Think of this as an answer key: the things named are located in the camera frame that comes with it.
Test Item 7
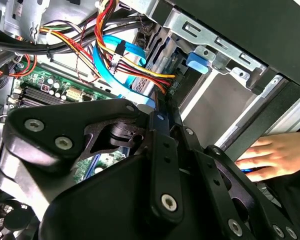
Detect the blue data wire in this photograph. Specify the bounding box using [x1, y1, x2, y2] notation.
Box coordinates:
[92, 34, 157, 110]

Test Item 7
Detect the small black tool blue ring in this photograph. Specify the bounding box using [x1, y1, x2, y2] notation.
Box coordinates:
[239, 166, 263, 175]

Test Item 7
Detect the orange red power wire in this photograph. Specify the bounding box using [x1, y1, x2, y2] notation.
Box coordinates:
[93, 0, 178, 95]

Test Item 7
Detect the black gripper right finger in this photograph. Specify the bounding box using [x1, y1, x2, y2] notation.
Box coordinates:
[169, 106, 300, 240]

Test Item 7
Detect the hard disk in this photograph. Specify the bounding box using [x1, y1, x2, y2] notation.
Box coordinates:
[129, 26, 213, 101]

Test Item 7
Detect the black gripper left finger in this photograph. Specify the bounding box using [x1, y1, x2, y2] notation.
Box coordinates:
[0, 98, 185, 223]

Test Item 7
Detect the bare person hand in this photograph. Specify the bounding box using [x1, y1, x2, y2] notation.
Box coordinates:
[234, 131, 300, 182]

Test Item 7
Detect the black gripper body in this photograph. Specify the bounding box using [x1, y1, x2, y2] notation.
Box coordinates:
[38, 151, 230, 240]

